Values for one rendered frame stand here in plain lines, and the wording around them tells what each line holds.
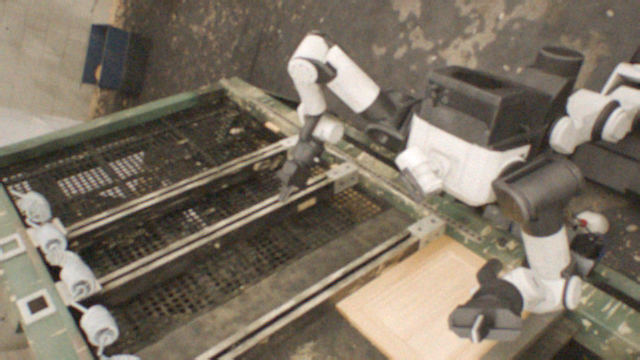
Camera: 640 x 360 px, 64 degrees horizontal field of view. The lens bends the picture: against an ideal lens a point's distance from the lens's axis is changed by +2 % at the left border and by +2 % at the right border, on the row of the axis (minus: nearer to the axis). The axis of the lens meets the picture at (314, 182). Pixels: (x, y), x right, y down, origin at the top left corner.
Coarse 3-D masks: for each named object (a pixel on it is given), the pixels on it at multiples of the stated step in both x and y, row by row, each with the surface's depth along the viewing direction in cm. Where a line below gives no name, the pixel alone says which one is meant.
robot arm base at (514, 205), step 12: (540, 156) 114; (552, 156) 112; (516, 168) 114; (528, 168) 113; (576, 168) 106; (504, 180) 113; (516, 180) 113; (504, 192) 110; (516, 192) 107; (504, 204) 113; (516, 204) 107; (528, 204) 106; (516, 216) 110; (528, 216) 106
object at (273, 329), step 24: (432, 216) 169; (408, 240) 160; (432, 240) 167; (360, 264) 152; (384, 264) 153; (312, 288) 144; (336, 288) 144; (288, 312) 139; (312, 312) 140; (240, 336) 131; (264, 336) 130; (288, 336) 137
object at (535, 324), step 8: (552, 312) 140; (560, 312) 140; (528, 320) 138; (536, 320) 138; (544, 320) 138; (552, 320) 138; (528, 328) 136; (536, 328) 136; (544, 328) 137; (520, 336) 134; (528, 336) 134; (536, 336) 135; (496, 344) 132; (504, 344) 132; (512, 344) 132; (520, 344) 132; (528, 344) 134; (488, 352) 130; (496, 352) 130; (504, 352) 130; (512, 352) 130; (520, 352) 132
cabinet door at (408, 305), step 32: (416, 256) 161; (448, 256) 162; (384, 288) 150; (416, 288) 151; (448, 288) 151; (352, 320) 141; (384, 320) 141; (416, 320) 141; (384, 352) 134; (416, 352) 132; (448, 352) 133; (480, 352) 132
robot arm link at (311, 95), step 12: (312, 36) 130; (324, 36) 131; (300, 48) 129; (312, 48) 128; (324, 48) 130; (300, 84) 135; (312, 84) 135; (300, 96) 141; (312, 96) 138; (312, 108) 142
